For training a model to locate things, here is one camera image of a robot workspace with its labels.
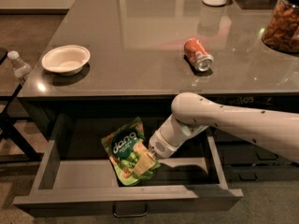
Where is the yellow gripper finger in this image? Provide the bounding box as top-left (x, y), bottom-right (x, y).
top-left (133, 152), bottom-right (156, 176)

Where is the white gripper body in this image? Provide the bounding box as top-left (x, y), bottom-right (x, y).
top-left (149, 131), bottom-right (178, 159)

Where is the green rice chip bag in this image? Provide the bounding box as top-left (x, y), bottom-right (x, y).
top-left (101, 118), bottom-right (160, 186)

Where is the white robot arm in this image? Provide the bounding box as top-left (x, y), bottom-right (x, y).
top-left (148, 92), bottom-right (299, 164)

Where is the open grey top drawer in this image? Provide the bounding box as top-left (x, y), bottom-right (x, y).
top-left (13, 114), bottom-right (243, 217)

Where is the red soda can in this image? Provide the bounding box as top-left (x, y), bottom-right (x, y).
top-left (184, 38), bottom-right (214, 72)

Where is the black side table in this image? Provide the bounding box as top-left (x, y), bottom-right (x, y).
top-left (0, 48), bottom-right (41, 162)

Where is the white paper bowl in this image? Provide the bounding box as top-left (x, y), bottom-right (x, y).
top-left (41, 45), bottom-right (91, 76)

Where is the glass jar of nuts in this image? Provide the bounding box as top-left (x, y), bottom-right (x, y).
top-left (262, 0), bottom-right (299, 53)

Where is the clear plastic water bottle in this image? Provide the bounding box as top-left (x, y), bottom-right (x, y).
top-left (7, 50), bottom-right (32, 85)

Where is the metal drawer handle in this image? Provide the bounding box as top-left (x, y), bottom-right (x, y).
top-left (112, 203), bottom-right (148, 218)

